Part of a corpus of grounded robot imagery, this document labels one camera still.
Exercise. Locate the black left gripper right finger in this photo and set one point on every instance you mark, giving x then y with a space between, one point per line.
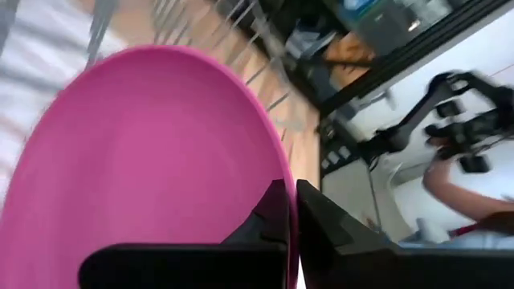
401 269

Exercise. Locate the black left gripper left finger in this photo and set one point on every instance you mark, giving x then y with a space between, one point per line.
180 267

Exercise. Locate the magenta plate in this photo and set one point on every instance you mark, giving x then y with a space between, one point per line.
140 160

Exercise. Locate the person's forearm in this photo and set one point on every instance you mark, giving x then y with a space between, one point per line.
449 196

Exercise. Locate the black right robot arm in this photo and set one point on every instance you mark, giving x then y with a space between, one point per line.
409 120

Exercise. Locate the brown bag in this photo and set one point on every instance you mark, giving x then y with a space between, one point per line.
349 52

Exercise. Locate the white red-striped dish towel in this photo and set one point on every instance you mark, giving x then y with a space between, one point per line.
40 60

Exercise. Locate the black aluminium table frame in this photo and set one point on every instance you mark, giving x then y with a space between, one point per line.
401 60

